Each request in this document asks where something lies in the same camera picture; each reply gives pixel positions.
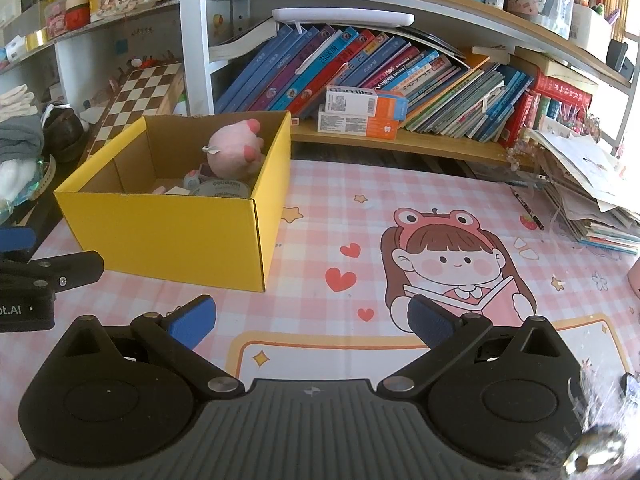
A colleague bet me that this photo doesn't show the white gloves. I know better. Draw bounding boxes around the white gloves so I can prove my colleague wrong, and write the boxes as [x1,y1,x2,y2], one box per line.
[0,85,40,121]

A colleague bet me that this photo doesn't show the brown leather bag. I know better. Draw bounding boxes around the brown leather bag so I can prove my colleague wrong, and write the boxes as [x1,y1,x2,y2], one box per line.
[41,102,86,163]

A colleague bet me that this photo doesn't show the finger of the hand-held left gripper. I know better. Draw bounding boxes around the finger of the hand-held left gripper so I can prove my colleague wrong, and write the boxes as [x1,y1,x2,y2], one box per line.
[0,251,105,293]
[0,227,37,261]

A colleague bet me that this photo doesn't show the iridescent plastic bag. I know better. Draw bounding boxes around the iridescent plastic bag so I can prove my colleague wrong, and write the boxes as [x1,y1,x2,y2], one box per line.
[0,157,56,221]

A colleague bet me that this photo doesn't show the row of red books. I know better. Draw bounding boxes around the row of red books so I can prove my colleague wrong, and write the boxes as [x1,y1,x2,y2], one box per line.
[500,72,596,146]

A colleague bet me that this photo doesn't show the white bookshelf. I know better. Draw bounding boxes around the white bookshelf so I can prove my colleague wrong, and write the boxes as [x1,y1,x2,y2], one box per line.
[0,0,640,181]

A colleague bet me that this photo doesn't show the black pen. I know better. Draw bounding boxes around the black pen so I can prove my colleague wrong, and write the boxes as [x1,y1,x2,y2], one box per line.
[510,185,546,232]

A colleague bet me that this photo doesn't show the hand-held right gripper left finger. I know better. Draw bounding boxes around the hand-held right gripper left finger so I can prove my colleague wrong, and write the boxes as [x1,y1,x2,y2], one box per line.
[50,295,246,401]

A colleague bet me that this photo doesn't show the row of leaning books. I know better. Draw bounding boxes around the row of leaning books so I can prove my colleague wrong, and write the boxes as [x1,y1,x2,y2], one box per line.
[215,24,536,143]

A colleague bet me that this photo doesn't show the pink pig plush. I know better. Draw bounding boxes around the pink pig plush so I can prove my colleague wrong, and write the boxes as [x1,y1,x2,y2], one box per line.
[206,119,265,177]

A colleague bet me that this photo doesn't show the grey folded clothes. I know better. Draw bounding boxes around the grey folded clothes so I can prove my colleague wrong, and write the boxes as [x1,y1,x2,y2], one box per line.
[0,115,46,161]

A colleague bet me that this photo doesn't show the clear pen holder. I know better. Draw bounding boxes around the clear pen holder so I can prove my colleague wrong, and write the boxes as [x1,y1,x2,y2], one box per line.
[537,0,576,38]

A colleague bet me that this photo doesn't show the pink printed desk mat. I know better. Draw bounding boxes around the pink printed desk mat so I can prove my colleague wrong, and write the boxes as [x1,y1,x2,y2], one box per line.
[0,157,640,480]

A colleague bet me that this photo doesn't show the pink round object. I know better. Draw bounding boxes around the pink round object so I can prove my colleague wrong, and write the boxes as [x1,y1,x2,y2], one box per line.
[625,255,640,301]

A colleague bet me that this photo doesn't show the clear tape roll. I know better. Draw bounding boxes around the clear tape roll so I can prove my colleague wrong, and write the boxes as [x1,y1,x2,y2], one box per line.
[189,177,252,198]

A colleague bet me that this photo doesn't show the thick dark-cover book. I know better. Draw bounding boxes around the thick dark-cover book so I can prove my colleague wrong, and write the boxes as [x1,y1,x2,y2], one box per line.
[209,17,278,62]

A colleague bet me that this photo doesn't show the white flat panel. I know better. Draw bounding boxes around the white flat panel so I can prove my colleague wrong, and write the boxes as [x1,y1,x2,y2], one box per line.
[271,8,415,28]

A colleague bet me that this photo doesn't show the stack of papers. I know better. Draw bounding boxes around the stack of papers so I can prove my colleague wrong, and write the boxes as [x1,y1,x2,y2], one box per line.
[520,127,640,256]

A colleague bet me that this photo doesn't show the yellow cardboard box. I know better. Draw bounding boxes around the yellow cardboard box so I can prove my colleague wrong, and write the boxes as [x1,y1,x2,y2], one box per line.
[53,111,292,293]

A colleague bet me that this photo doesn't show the small black device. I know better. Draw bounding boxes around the small black device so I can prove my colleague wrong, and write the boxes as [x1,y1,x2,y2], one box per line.
[606,40,629,73]

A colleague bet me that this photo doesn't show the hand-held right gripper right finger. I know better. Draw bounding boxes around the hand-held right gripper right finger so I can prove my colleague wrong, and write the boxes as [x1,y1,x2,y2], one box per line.
[377,295,581,401]

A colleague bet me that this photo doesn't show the pink gift box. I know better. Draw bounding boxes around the pink gift box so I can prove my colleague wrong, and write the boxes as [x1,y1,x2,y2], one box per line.
[45,2,68,38]

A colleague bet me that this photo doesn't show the wooden chessboard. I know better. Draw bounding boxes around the wooden chessboard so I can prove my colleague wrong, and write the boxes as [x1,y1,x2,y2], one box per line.
[80,62,187,163]

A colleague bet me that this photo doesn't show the row of yellow books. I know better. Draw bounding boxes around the row of yellow books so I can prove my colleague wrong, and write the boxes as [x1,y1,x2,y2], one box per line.
[597,0,631,43]

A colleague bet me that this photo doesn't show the white storage holder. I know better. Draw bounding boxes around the white storage holder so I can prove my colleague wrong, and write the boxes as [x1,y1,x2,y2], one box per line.
[570,5,613,58]

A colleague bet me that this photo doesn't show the orange white carton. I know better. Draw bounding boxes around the orange white carton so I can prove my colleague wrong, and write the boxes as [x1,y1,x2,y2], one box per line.
[325,86,408,122]
[317,106,401,139]

